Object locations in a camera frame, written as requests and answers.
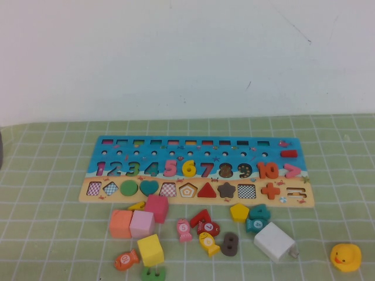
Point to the orange fish number ten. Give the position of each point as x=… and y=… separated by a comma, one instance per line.
x=126, y=260

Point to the teal number four piece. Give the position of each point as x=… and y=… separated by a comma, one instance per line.
x=260, y=211

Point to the white charger plug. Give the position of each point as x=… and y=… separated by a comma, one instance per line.
x=272, y=241

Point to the orange wooden cube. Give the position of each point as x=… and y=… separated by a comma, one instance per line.
x=120, y=224

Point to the pink number five piece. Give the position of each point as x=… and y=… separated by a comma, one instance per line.
x=170, y=168

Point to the pink fish number five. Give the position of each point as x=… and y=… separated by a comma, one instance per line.
x=184, y=230

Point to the red number seven piece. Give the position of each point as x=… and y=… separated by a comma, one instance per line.
x=202, y=216

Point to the green circle piece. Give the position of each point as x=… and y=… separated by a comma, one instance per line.
x=129, y=188

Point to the yellow rubber duck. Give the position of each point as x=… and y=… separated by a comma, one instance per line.
x=345, y=257

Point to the light pink wooden cube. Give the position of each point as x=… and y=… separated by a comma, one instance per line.
x=142, y=224

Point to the teal heart piece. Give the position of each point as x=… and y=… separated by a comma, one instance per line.
x=149, y=188

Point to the yellow fish number six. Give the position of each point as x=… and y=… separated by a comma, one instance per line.
x=208, y=243

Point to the yellow number six piece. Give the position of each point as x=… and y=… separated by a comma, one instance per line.
x=189, y=169

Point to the red fish number seven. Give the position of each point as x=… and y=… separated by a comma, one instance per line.
x=210, y=229

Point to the yellow wooden cube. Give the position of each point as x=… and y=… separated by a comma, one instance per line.
x=150, y=250

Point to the orange number ten piece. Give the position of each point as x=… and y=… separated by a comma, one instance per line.
x=268, y=170

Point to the green checkered tablecloth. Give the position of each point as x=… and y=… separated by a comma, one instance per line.
x=44, y=205

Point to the small yellow wooden piece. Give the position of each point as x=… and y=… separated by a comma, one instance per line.
x=137, y=207

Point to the yellow pentagon piece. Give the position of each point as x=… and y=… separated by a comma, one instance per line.
x=239, y=213

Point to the dark pink wooden cube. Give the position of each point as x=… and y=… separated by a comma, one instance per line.
x=156, y=208

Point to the red triangle piece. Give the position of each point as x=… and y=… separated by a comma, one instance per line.
x=207, y=191

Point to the colourful wooden puzzle board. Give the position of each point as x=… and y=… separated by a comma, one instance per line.
x=146, y=155

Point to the brown number eight piece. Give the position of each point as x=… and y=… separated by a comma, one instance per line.
x=229, y=244

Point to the pink greater-than sign piece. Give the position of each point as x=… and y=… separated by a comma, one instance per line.
x=291, y=171

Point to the red bar piece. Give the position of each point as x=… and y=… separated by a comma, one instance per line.
x=289, y=154

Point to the green number three piece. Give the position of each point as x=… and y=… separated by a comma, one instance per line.
x=153, y=274

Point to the orange plus sign piece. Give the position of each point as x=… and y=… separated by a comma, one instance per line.
x=270, y=191

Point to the brown star piece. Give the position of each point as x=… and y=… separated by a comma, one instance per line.
x=226, y=190

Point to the teal fish number four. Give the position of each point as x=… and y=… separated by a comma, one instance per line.
x=255, y=225

